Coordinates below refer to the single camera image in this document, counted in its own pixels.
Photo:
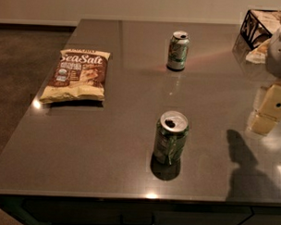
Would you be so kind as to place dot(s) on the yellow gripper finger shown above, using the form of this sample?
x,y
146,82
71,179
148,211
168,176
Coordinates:
x,y
266,109

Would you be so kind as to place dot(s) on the dark green soda can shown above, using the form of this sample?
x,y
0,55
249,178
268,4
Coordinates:
x,y
170,137

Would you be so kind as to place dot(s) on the white green soda can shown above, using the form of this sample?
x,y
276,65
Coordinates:
x,y
178,50

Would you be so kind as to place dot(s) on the brown sea salt chip bag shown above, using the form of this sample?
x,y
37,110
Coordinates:
x,y
79,75

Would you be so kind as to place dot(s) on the white paper napkins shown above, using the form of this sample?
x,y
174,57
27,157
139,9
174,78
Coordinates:
x,y
258,55

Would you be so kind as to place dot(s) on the black wire napkin holder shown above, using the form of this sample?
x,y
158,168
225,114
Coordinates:
x,y
259,25

